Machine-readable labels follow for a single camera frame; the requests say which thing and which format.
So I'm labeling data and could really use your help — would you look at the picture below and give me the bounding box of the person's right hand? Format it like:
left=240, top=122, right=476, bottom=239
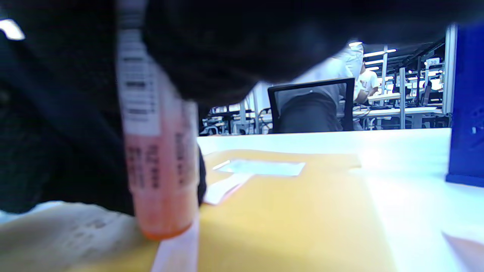
left=0, top=0, right=484, bottom=216

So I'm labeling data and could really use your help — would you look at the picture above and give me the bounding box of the orange glue stick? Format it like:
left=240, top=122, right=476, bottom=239
left=115, top=0, right=201, bottom=241

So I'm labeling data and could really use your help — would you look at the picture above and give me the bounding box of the yellow L-shaped folder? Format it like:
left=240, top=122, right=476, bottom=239
left=0, top=149, right=397, bottom=272

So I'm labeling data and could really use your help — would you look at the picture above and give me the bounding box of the black mesh office chair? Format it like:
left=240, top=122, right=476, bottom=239
left=267, top=77, right=356, bottom=133

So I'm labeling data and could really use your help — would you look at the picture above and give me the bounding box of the white label sticker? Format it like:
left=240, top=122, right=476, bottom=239
left=212, top=159, right=306, bottom=177

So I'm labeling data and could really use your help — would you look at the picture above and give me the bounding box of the blue plastic file rack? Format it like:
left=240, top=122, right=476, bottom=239
left=445, top=23, right=484, bottom=187

